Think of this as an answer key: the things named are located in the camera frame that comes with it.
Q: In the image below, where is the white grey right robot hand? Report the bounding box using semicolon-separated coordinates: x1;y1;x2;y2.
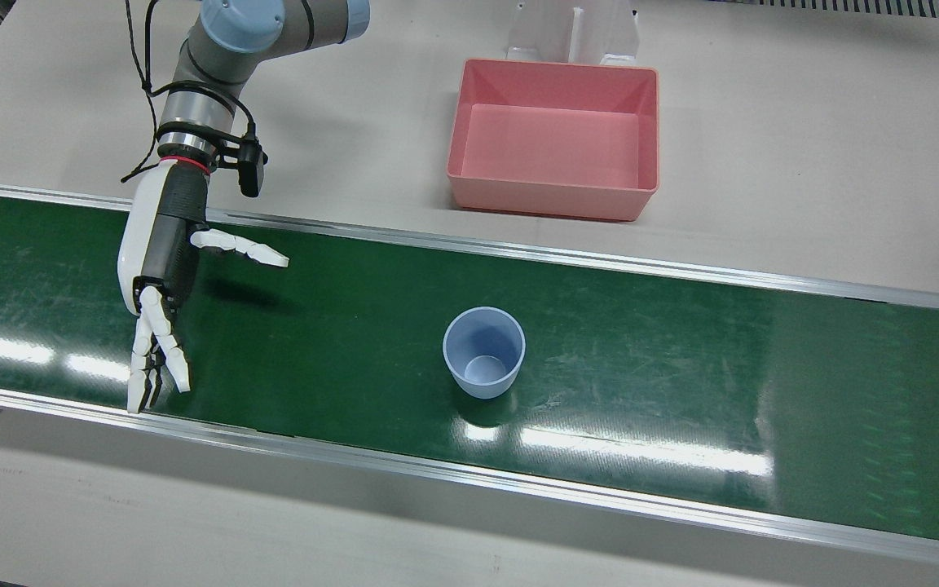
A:
117;155;290;414

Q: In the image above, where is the light blue plastic cup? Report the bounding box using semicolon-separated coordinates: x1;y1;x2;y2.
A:
443;307;527;400

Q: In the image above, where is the pink plastic box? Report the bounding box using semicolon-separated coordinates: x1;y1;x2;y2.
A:
447;58;660;223

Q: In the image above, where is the green conveyor belt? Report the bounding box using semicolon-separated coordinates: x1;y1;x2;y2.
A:
0;181;939;572

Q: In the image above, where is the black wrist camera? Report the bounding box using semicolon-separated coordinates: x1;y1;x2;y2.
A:
213;135;268;198

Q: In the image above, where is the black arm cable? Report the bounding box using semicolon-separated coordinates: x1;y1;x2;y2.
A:
121;0;162;183

